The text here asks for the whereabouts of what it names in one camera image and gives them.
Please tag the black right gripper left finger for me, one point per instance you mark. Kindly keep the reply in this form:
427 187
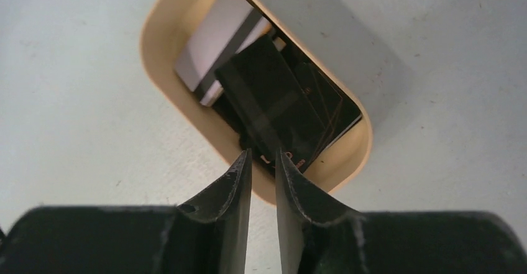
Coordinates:
205 234

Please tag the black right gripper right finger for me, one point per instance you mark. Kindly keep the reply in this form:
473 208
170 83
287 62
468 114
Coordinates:
319 234

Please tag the beige oval tray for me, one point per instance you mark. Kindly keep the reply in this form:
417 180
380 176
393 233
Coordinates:
164 34

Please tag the white striped credit card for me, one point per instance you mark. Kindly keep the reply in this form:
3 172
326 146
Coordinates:
229 27

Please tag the black gold-lined credit card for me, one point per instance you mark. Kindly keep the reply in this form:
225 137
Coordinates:
334 107

